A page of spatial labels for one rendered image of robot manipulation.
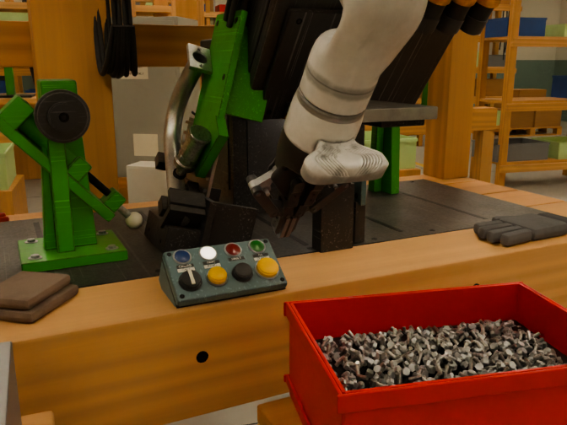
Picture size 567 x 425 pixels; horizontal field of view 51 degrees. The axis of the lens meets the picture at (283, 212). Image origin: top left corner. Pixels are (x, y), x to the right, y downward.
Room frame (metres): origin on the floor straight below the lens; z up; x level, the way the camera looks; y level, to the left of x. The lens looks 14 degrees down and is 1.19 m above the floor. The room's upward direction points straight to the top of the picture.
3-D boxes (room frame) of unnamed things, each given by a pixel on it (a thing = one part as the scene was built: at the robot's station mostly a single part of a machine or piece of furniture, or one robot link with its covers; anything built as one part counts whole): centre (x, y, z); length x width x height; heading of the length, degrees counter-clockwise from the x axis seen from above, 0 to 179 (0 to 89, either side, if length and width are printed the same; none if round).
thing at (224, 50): (1.01, 0.08, 1.17); 0.13 x 0.12 x 0.20; 116
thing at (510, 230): (1.02, -0.42, 0.91); 0.20 x 0.11 x 0.03; 119
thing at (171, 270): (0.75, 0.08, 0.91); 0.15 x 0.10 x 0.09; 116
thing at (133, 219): (0.93, 0.26, 0.96); 0.06 x 0.03 x 0.06; 116
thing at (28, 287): (0.69, 0.32, 0.91); 0.10 x 0.08 x 0.03; 167
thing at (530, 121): (10.38, -4.04, 0.37); 1.20 x 0.81 x 0.74; 108
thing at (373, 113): (1.05, -0.08, 1.11); 0.39 x 0.16 x 0.03; 26
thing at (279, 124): (1.27, 0.00, 1.07); 0.30 x 0.18 x 0.34; 116
